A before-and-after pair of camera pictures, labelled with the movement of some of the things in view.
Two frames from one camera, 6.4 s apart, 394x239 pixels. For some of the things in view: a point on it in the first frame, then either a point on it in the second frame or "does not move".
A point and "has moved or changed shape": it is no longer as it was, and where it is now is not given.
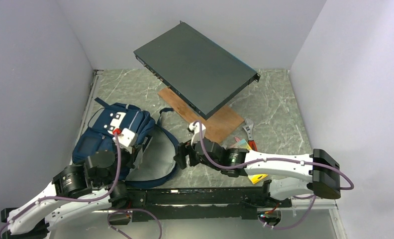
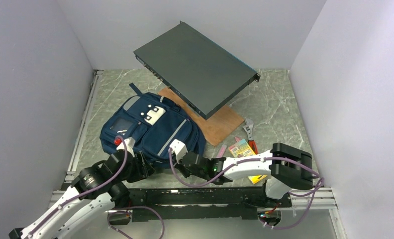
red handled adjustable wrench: [249, 126] does not move
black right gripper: [184, 150] to [179, 167]
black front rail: [206, 203] does not move
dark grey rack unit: [203, 75] does not move
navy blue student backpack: [157, 148] has moved or changed shape
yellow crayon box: [243, 144] does not move
